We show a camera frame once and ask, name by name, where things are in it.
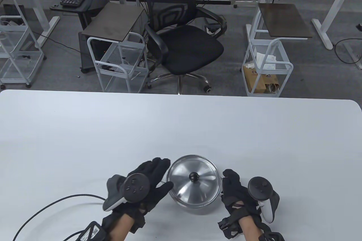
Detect black white left hand controller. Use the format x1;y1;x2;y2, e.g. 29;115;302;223
103;174;150;212

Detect person's right hand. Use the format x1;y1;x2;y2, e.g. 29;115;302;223
218;169;262;237

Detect black mesh office chair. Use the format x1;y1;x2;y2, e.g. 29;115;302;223
137;0;227;95

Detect black floor cable loop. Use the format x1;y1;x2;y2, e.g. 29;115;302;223
335;38;362;64

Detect person's left hand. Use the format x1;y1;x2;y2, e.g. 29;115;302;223
113;158;173;233

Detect brown paper bag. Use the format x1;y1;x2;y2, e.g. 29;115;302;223
243;66;281;94

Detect steel pot lid black knob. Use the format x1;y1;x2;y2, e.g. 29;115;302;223
167;155;221;206

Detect black computer tower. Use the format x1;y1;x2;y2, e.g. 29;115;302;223
78;31;103;74

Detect person's right forearm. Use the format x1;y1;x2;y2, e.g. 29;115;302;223
240;218;265;241

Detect black white hand controller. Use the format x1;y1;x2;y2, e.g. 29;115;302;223
248;177;280;223
103;174;150;212

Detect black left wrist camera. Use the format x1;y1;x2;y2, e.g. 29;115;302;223
80;221;107;241

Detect black white right hand controller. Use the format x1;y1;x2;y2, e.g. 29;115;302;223
248;177;280;223

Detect black table cable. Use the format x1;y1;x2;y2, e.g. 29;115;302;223
12;194;107;241
63;231;85;241

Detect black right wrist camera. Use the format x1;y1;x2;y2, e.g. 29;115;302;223
258;232;285;241

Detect person's left forearm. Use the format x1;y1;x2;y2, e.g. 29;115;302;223
109;213;133;241

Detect white crumpled papers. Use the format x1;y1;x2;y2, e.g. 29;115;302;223
256;52;278;69

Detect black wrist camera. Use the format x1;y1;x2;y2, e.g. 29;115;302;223
80;221;107;241
258;232;285;241

